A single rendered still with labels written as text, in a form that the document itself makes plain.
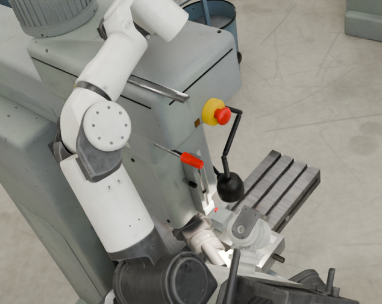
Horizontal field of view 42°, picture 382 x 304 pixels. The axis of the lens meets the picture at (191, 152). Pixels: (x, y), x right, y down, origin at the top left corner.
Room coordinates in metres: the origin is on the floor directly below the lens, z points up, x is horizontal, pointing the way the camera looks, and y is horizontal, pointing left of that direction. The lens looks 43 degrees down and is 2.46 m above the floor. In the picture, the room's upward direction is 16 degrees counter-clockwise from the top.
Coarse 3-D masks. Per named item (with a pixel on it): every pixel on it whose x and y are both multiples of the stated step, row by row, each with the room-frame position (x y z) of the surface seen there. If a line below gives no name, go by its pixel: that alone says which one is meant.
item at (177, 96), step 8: (128, 80) 0.85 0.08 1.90; (136, 80) 0.84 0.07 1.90; (144, 80) 0.83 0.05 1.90; (144, 88) 0.82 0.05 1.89; (152, 88) 0.80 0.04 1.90; (160, 88) 0.79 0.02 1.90; (168, 88) 0.79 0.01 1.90; (168, 96) 0.77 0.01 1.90; (176, 96) 0.76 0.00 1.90; (184, 96) 0.75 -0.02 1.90
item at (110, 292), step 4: (112, 288) 0.92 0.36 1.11; (108, 292) 0.91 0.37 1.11; (112, 292) 0.90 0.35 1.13; (104, 296) 0.90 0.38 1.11; (108, 296) 0.88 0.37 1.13; (112, 296) 0.88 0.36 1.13; (104, 300) 0.88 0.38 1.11; (108, 300) 0.87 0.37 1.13; (112, 300) 0.87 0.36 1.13; (116, 300) 0.87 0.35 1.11
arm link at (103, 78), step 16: (112, 48) 0.74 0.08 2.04; (128, 48) 0.74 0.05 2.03; (96, 64) 0.71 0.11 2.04; (112, 64) 0.71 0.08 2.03; (128, 64) 0.72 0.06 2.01; (80, 80) 0.69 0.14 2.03; (96, 80) 0.68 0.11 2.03; (112, 80) 0.68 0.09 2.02; (80, 96) 0.66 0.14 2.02; (96, 96) 0.66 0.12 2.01; (112, 96) 0.67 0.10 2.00; (64, 112) 0.66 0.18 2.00; (80, 112) 0.63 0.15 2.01; (64, 128) 0.65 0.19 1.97; (64, 144) 0.65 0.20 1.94
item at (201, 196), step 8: (184, 168) 0.94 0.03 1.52; (192, 168) 0.91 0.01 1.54; (192, 176) 0.92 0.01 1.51; (200, 176) 0.93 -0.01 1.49; (200, 184) 0.92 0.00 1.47; (192, 192) 0.94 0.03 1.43; (200, 192) 0.92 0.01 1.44; (208, 192) 0.94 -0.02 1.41; (200, 200) 0.92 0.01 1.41; (208, 200) 0.93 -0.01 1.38; (200, 208) 0.93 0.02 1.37; (208, 208) 0.92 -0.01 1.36
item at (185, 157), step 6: (156, 144) 0.86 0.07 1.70; (168, 150) 0.83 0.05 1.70; (174, 150) 0.82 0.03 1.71; (180, 156) 0.80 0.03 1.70; (186, 156) 0.79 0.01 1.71; (192, 156) 0.78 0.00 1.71; (186, 162) 0.78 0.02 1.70; (192, 162) 0.77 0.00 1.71; (198, 162) 0.76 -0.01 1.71; (198, 168) 0.76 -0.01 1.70
